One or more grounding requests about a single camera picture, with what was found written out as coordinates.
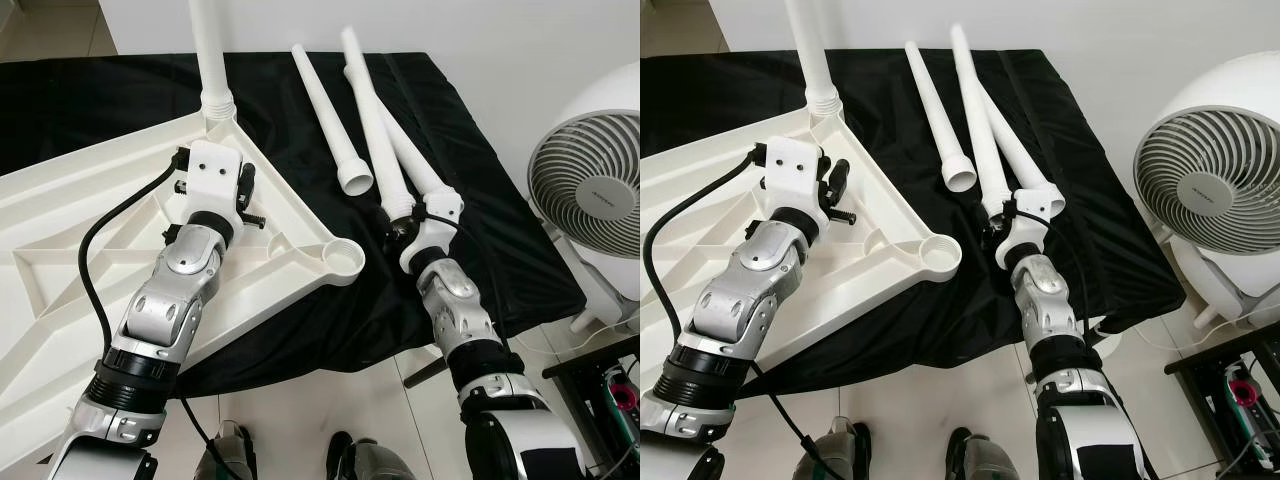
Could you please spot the white plastic table top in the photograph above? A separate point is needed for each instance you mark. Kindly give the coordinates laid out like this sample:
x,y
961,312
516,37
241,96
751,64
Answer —
x,y
40,210
880,215

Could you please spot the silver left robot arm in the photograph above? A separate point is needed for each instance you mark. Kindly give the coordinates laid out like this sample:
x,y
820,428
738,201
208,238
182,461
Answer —
x,y
730,300
170,300

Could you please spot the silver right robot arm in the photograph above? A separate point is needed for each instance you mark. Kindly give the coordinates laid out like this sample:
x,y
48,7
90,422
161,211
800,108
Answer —
x,y
460,320
1050,300

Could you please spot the black tablecloth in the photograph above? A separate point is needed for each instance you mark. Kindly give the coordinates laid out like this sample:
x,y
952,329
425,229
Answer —
x,y
1110,260
500,270

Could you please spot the black metal table leg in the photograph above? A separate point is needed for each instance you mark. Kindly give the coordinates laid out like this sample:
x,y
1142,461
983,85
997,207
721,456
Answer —
x,y
425,370

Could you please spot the white round fan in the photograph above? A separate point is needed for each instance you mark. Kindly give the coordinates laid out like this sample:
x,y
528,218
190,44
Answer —
x,y
1210,180
590,180

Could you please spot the black shelf rack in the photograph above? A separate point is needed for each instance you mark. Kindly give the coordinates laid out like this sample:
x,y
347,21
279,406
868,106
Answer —
x,y
1200,365
575,375

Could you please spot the grey right robot foot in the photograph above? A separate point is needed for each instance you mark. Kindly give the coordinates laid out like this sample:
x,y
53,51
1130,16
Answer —
x,y
375,462
990,460

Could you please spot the grey robot foot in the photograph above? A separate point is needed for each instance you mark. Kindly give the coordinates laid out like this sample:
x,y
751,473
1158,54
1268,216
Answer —
x,y
990,460
375,462
228,455
840,455

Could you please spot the pink hair dryer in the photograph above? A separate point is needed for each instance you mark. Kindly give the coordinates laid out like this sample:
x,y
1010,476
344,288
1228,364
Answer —
x,y
612,378
1240,390

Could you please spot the grey left robot foot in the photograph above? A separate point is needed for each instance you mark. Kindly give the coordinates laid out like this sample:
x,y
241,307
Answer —
x,y
228,455
840,455

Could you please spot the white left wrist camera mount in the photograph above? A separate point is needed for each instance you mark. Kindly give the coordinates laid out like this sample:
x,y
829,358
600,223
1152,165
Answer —
x,y
795,170
215,175

